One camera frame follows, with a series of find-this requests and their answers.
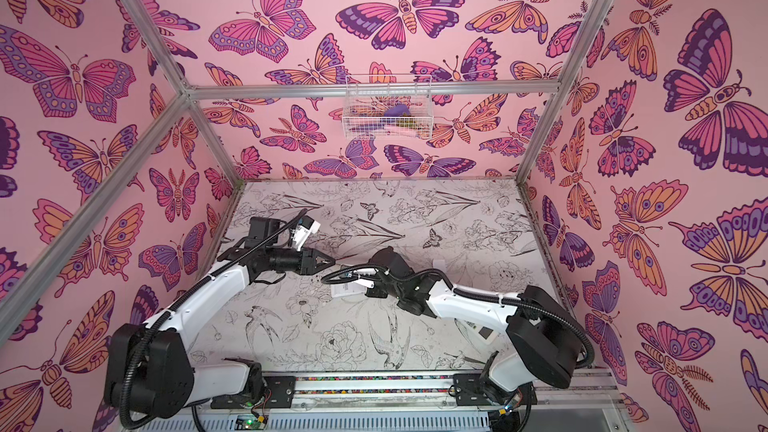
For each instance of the aluminium front rail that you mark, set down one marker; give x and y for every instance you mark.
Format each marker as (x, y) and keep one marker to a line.
(418, 392)

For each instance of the green circuit board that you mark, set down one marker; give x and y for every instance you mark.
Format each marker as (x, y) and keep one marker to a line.
(250, 423)

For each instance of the white remote control green buttons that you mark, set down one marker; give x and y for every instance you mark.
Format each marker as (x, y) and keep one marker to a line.
(357, 287)

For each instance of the white wire basket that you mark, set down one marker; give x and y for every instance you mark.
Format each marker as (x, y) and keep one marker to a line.
(392, 105)

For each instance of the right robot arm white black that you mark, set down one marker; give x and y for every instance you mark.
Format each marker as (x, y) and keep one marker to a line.
(546, 343)

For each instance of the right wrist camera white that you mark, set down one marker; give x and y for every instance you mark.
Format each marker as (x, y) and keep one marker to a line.
(364, 277)

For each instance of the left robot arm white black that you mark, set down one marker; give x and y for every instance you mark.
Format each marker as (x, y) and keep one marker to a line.
(150, 373)

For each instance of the white remote control with display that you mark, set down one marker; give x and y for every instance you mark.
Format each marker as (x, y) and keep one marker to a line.
(477, 335)

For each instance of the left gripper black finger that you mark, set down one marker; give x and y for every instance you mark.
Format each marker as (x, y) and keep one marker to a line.
(318, 269)
(320, 259)

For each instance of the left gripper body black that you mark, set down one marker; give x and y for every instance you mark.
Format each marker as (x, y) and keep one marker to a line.
(287, 261)

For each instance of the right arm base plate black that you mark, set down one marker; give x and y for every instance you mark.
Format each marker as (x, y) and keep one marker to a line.
(473, 389)

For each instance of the purple item in basket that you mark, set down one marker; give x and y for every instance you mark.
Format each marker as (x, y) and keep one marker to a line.
(395, 112)

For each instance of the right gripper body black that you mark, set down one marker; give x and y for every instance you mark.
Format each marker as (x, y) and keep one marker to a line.
(372, 273)

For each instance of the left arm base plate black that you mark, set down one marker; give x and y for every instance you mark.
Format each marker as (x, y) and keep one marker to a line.
(273, 392)

